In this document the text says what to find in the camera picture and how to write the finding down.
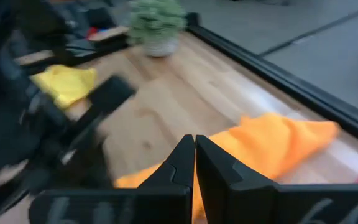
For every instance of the potted green plant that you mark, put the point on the potted green plant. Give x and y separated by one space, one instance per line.
155 18

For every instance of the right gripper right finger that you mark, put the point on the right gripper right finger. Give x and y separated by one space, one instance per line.
228 189

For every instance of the yellow microfiber towel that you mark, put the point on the yellow microfiber towel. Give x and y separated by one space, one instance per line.
64 84

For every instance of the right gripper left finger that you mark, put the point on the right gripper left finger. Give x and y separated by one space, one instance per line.
179 174

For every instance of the orange microfiber towel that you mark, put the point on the orange microfiber towel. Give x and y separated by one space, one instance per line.
275 140

